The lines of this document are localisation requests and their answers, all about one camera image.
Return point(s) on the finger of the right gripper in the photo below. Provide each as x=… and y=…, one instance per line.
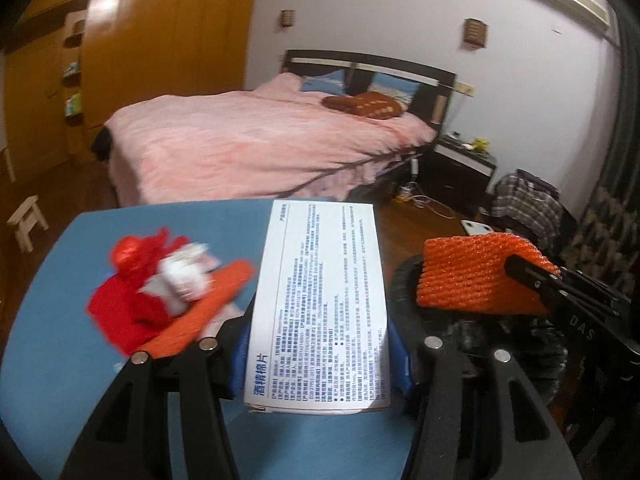
x=530, y=275

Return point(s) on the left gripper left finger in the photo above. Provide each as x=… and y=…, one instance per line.
x=157, y=408

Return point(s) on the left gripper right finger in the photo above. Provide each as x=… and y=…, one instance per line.
x=475, y=417

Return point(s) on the small orange foam net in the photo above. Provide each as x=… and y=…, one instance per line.
x=466, y=273

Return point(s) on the red cloth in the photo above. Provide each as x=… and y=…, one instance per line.
x=126, y=316

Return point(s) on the large orange foam net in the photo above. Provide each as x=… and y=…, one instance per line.
x=225, y=284

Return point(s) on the white printed paper box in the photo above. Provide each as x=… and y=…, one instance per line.
x=318, y=337

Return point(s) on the black lined trash bin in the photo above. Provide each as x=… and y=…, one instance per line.
x=533, y=341

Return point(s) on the dark patterned curtain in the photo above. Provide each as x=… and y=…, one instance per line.
x=606, y=243

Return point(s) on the white bathroom scale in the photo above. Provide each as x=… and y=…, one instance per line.
x=472, y=228

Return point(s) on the plaid bag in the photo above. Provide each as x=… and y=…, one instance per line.
x=521, y=200

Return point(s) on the dark nightstand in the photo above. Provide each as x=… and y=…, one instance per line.
x=456, y=176

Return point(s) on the yellow plush toy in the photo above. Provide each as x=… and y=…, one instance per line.
x=480, y=145

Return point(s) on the right blue pillow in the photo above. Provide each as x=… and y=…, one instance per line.
x=401, y=90

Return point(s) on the blue pillow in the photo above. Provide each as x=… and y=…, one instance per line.
x=331, y=83
x=401, y=90

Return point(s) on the brown dotted cushion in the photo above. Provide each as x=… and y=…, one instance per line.
x=369, y=104

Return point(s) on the small white stool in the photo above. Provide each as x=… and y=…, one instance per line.
x=24, y=219

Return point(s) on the left blue pillow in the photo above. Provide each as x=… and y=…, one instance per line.
x=331, y=83

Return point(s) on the pink covered bed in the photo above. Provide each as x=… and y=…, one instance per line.
x=273, y=141

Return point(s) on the wooden wardrobe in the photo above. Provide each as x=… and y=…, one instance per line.
x=69, y=64

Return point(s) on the right wall lamp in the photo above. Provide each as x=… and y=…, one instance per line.
x=475, y=33

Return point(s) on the wall lamp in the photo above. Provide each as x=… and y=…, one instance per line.
x=287, y=18
x=475, y=33

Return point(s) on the left wall lamp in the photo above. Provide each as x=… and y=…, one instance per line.
x=287, y=18

